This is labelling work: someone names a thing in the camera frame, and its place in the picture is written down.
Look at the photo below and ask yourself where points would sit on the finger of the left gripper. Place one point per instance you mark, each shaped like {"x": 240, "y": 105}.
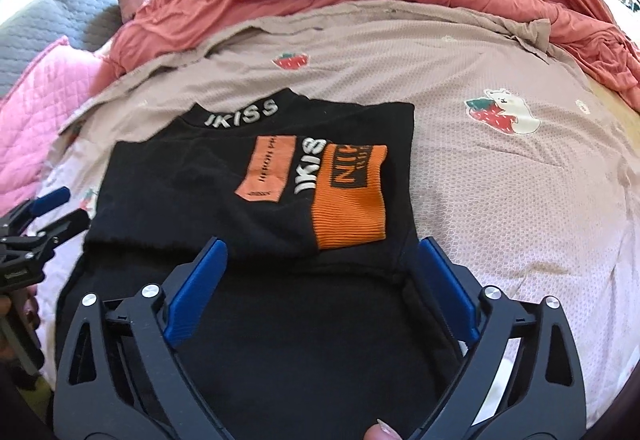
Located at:
{"x": 19, "y": 218}
{"x": 56, "y": 233}

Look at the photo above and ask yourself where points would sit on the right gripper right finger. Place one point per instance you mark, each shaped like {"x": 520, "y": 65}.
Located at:
{"x": 521, "y": 376}

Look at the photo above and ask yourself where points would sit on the beige strawberry print sheet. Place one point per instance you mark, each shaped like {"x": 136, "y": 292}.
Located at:
{"x": 518, "y": 169}

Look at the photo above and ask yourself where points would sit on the right hand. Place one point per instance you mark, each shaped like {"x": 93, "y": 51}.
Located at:
{"x": 381, "y": 431}

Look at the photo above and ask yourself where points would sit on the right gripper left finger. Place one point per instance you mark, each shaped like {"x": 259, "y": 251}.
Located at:
{"x": 119, "y": 375}

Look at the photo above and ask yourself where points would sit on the grey quilted pillow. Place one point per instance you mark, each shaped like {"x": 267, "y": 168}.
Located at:
{"x": 87, "y": 24}

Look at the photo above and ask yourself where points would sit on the pink quilted blanket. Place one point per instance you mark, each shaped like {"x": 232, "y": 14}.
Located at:
{"x": 53, "y": 85}

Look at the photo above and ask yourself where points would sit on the black orange sweater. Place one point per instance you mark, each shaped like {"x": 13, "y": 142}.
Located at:
{"x": 316, "y": 330}

